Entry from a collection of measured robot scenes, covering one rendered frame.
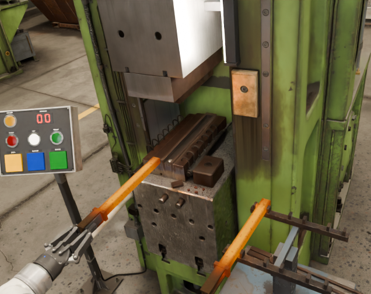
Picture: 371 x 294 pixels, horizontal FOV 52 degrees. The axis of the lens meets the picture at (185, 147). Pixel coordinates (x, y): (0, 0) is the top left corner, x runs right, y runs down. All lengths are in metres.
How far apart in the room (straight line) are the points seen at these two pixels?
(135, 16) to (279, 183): 0.82
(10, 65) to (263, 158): 5.20
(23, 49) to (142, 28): 5.47
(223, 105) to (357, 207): 1.37
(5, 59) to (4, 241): 3.64
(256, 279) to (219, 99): 0.85
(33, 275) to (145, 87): 0.71
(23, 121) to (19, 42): 4.95
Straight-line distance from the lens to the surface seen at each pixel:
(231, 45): 1.28
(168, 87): 1.32
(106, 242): 2.69
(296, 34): 1.25
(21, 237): 3.00
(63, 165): 1.67
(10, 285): 1.09
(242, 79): 1.32
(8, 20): 6.48
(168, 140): 1.68
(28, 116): 1.74
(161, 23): 1.25
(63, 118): 1.67
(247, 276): 1.45
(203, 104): 1.89
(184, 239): 1.68
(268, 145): 1.44
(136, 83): 1.40
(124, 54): 1.38
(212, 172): 1.45
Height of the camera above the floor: 1.85
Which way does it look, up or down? 32 degrees down
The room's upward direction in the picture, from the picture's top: 8 degrees counter-clockwise
